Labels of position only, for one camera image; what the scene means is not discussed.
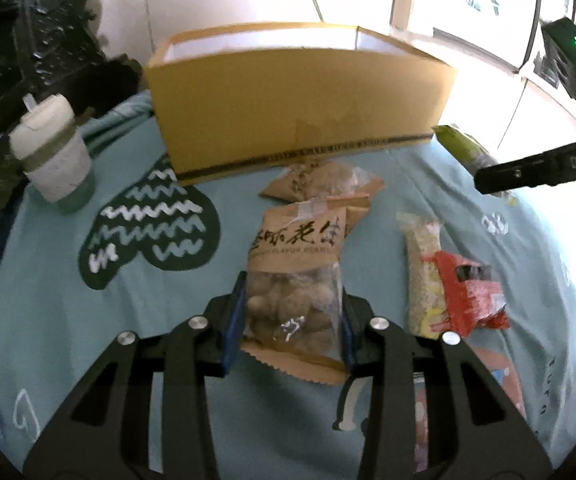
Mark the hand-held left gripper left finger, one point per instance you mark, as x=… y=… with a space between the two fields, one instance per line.
x=235 y=325

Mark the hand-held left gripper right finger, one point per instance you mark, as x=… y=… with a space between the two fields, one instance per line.
x=348 y=340

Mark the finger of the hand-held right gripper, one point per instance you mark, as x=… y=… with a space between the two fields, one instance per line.
x=513 y=175

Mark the green snack packet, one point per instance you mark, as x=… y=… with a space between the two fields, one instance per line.
x=463 y=147

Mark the brown peanut packet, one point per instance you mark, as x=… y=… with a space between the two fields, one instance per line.
x=293 y=280

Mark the yellow cardboard box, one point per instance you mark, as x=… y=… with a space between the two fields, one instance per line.
x=293 y=100

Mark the clear grain bar packet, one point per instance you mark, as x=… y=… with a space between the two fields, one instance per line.
x=420 y=270

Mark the red snack packet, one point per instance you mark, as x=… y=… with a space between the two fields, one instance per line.
x=468 y=295

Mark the teal printed cloth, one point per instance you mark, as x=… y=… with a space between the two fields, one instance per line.
x=92 y=320

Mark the brown kraft snack packet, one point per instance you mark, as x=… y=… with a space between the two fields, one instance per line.
x=318 y=180

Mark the brown cardboard piece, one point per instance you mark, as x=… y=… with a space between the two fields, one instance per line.
x=402 y=10

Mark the white lidded cup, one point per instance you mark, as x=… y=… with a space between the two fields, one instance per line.
x=52 y=160

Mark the dark carved wooden furniture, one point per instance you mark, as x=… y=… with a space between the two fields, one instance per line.
x=42 y=35

